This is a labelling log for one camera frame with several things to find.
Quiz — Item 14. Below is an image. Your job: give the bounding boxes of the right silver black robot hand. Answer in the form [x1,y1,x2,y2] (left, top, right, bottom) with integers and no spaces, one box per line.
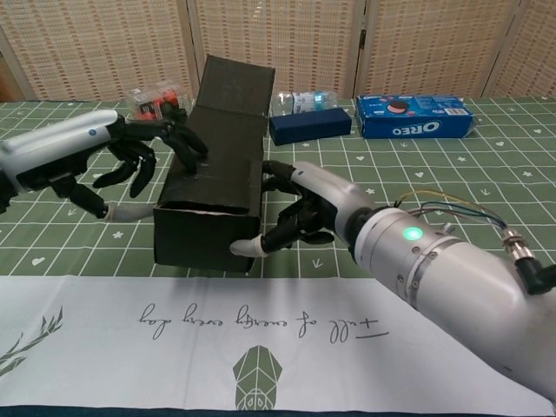
[229,160,374,260]

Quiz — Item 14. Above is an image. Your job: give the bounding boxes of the black paper box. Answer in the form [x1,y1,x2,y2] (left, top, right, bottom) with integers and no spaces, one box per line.
[153,54,278,275]

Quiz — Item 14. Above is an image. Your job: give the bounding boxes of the clear plastic bottle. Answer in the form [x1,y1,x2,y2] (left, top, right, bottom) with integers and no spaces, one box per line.
[271,89,340,118]

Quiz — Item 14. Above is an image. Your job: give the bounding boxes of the pack of batteries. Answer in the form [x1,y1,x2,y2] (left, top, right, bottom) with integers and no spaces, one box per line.
[128,81,192,122]

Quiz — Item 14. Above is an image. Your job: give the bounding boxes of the bamboo folding screen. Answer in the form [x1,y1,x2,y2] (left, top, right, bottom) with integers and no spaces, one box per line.
[0,0,556,103]

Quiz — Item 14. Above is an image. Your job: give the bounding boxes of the dark blue rectangular box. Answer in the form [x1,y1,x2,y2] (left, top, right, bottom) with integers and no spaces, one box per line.
[268,107,352,147]

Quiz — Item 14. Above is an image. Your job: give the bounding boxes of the blue Oreo cookie box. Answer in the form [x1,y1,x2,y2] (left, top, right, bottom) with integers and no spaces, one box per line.
[355,94,479,140]

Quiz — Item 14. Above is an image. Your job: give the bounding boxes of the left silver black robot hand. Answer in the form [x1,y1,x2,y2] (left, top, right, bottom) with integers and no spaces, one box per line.
[0,103,209,222]

